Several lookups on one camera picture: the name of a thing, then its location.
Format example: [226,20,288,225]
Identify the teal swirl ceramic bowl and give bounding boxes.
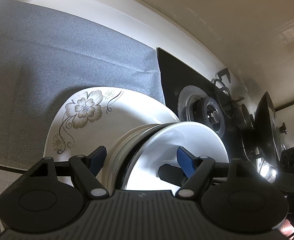
[113,124,163,190]

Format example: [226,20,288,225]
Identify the gas stove burner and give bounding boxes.
[177,85,226,138]

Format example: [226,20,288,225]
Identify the white bowl blue pattern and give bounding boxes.
[119,121,230,192]

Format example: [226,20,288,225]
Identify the person right hand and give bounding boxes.
[279,219,294,238]

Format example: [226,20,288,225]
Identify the white floral plate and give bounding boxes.
[44,87,179,161]

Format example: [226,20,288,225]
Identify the black pan with lid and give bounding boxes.
[241,92,287,170]

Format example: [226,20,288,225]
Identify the grey drying mat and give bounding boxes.
[0,0,164,170]

